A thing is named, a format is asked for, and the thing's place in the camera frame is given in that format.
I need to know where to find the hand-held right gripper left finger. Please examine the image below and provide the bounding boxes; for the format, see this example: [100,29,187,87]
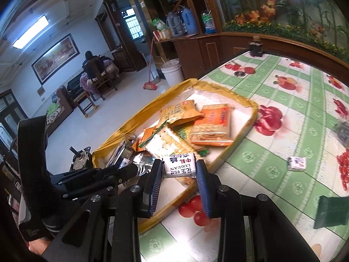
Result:
[49,158,164,262]

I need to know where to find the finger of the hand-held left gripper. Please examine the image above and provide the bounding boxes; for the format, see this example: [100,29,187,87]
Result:
[52,164,139,186]
[61,179,123,201]

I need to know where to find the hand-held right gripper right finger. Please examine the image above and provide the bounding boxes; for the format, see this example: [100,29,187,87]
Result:
[195,160,321,262]

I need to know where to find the silver foil snack packet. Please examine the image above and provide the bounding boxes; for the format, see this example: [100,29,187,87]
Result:
[132,153,156,175]
[106,135,138,170]

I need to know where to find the white candy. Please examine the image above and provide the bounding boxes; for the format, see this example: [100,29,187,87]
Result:
[287,155,307,172]
[161,153,197,179]

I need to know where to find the green-edged cracker packet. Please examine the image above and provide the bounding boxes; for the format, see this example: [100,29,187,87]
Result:
[139,120,191,164]

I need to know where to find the small yellow-green cracker packet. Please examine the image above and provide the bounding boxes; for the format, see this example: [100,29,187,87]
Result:
[174,124,208,157]

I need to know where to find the large orange cracker packet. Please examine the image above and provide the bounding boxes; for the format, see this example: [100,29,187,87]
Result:
[189,104,234,146]

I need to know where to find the yellow cracker packet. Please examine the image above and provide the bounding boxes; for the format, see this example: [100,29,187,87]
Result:
[159,100,203,127]

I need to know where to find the yellow-rimmed white tray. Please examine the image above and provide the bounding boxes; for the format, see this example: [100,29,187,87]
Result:
[92,78,259,234]

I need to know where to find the dark green snack packet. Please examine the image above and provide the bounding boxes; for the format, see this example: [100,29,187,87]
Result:
[313,195,349,230]

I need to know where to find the clear bag of dark snacks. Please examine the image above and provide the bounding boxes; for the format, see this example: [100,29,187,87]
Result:
[331,120,349,150]

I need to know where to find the person's left hand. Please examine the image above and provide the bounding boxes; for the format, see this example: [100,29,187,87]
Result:
[29,239,55,255]

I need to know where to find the wooden sofa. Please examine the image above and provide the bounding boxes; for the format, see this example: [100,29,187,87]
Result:
[45,85,74,137]

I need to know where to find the wooden chair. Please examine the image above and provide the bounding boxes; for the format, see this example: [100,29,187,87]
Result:
[83,57,118,101]

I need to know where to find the red broom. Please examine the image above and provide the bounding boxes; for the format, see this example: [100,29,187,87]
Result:
[143,37,161,91]

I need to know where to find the white plastic bucket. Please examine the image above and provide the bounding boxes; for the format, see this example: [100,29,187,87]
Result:
[160,59,184,88]

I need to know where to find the framed landscape painting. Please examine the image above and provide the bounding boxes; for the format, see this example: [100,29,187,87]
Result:
[31,33,80,85]

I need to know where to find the tall dark wooden cabinet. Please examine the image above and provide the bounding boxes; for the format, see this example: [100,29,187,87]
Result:
[95,0,148,73]

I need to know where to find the wooden sideboard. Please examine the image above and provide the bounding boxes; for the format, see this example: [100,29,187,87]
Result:
[154,31,222,81]

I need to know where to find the ceiling light panel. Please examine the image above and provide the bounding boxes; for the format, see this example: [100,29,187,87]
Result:
[12,15,51,49]

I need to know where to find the dark jar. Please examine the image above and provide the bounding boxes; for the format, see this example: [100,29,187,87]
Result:
[249,35,263,58]

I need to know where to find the barred window door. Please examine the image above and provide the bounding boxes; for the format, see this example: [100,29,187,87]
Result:
[124,8,144,40]

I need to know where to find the clear grey jug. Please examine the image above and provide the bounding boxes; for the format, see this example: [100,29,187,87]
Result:
[166,11,183,36]

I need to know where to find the green bottle pack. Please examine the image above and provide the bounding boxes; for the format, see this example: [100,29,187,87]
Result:
[201,10,217,34]

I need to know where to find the blue thermos jug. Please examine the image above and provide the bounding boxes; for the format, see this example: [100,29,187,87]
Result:
[180,8,199,35]

